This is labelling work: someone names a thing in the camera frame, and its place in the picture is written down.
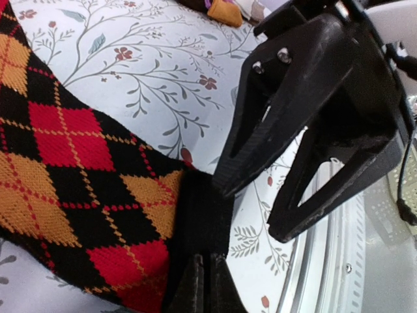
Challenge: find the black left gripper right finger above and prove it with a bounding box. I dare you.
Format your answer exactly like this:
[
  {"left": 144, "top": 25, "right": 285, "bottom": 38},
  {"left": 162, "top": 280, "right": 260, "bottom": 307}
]
[{"left": 210, "top": 254, "right": 247, "bottom": 313}]

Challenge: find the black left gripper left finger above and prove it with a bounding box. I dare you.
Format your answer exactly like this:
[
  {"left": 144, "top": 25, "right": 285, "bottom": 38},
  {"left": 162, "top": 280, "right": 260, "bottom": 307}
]
[{"left": 162, "top": 254, "right": 204, "bottom": 313}]

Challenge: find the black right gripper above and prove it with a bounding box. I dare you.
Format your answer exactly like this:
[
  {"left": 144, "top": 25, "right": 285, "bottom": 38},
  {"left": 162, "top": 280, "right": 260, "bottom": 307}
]
[{"left": 213, "top": 1, "right": 416, "bottom": 243}]

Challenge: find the black red orange argyle sock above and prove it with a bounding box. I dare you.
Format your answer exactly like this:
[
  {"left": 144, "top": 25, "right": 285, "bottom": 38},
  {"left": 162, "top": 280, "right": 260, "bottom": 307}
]
[{"left": 1, "top": 1, "right": 234, "bottom": 312}]

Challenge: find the floral table mat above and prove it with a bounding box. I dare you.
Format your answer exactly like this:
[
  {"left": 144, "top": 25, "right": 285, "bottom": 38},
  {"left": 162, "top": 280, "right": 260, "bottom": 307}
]
[{"left": 0, "top": 0, "right": 313, "bottom": 313}]

